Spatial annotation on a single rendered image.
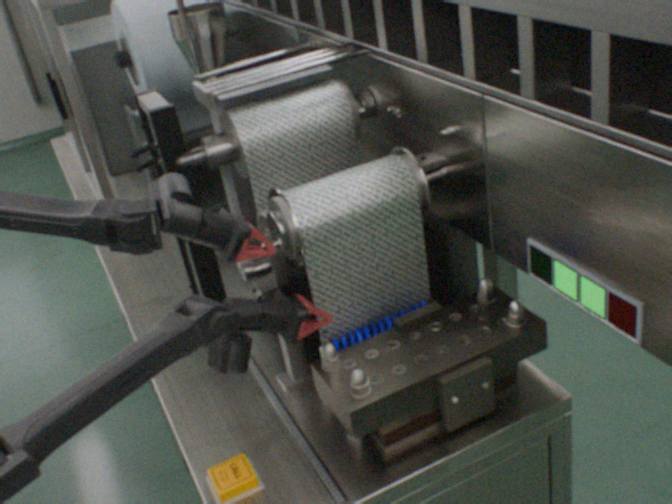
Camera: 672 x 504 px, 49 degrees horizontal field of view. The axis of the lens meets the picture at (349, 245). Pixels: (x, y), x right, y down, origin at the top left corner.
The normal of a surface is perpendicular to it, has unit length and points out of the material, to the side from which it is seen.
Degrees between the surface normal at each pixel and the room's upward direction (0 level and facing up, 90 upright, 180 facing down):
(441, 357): 0
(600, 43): 90
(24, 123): 90
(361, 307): 90
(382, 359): 0
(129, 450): 0
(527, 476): 90
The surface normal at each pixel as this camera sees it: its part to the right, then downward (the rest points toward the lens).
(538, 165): -0.88, 0.33
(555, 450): 0.44, 0.37
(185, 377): -0.15, -0.87
